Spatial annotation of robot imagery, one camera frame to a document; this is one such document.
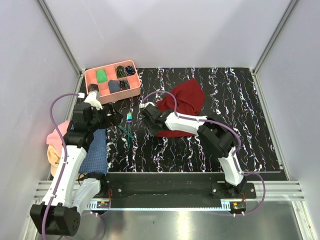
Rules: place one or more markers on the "dark striped rolled sock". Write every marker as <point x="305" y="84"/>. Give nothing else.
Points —
<point x="124" y="85"/>

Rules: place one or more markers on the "green rolled sock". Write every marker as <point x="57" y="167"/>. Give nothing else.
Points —
<point x="101" y="76"/>

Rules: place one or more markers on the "peach orange cloth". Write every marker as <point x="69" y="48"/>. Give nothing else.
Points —
<point x="54" y="155"/>

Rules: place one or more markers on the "yellow patterned dark sock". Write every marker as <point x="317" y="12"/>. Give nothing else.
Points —
<point x="120" y="72"/>

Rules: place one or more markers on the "dark red cloth napkin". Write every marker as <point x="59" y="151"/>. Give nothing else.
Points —
<point x="190" y="99"/>

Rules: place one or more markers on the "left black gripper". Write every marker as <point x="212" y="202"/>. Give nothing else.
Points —
<point x="115" y="117"/>

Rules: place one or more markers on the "grey blue rolled sock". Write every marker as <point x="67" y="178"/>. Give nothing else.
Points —
<point x="113" y="86"/>

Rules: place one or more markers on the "iridescent handled spoon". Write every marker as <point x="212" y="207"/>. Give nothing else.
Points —
<point x="126" y="132"/>

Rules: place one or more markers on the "dark brown rolled sock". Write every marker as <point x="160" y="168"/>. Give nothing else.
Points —
<point x="92" y="88"/>

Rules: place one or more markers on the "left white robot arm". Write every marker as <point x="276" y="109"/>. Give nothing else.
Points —
<point x="60" y="210"/>

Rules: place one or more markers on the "pink cloth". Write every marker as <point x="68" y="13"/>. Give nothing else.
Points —
<point x="54" y="137"/>

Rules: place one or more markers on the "pink divided organizer tray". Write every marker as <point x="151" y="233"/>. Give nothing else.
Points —
<point x="105" y="95"/>

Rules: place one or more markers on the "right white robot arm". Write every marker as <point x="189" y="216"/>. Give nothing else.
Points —
<point x="215" y="137"/>

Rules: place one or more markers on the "blue patterned dark sock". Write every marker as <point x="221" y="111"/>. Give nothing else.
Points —
<point x="130" y="70"/>

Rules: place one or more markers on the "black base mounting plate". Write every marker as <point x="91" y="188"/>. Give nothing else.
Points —
<point x="125" y="184"/>

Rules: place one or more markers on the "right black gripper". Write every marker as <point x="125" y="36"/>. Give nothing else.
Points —
<point x="151" y="131"/>

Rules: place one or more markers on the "blue checkered cloth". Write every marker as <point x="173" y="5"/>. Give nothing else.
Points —
<point x="95" y="160"/>

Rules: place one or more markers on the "iridescent rainbow fork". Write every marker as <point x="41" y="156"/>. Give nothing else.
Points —
<point x="129" y="121"/>

